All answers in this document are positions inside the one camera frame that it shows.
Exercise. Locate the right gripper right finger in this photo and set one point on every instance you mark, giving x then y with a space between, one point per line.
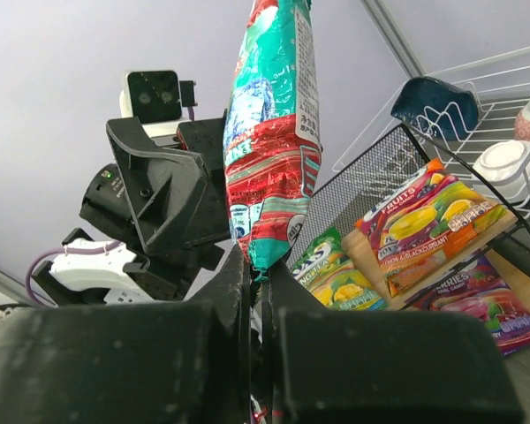
327 366

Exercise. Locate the orange Fox's fruits candy bag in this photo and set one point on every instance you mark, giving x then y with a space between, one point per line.
424 223

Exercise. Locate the white wire dish rack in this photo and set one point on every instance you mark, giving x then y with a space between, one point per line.
501 86

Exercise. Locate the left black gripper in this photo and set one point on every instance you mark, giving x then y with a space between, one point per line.
177 197

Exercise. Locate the purple Fox's berries candy bag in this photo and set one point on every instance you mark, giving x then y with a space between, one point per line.
479 290

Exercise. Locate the teal Fox's candy bag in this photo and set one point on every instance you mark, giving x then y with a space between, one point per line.
272 153

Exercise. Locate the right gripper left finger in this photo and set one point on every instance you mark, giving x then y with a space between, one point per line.
159 362

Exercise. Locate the dark blue plate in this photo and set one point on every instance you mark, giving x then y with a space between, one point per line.
437 108

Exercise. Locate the white cup in rack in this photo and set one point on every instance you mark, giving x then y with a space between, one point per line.
506 166

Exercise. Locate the green Fox's candy bag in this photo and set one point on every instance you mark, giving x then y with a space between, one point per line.
329 274

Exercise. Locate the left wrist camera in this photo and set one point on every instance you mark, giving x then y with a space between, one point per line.
159 99

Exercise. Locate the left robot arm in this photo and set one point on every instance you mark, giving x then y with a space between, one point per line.
117 270

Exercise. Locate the black wire wooden shelf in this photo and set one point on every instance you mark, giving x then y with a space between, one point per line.
366 181

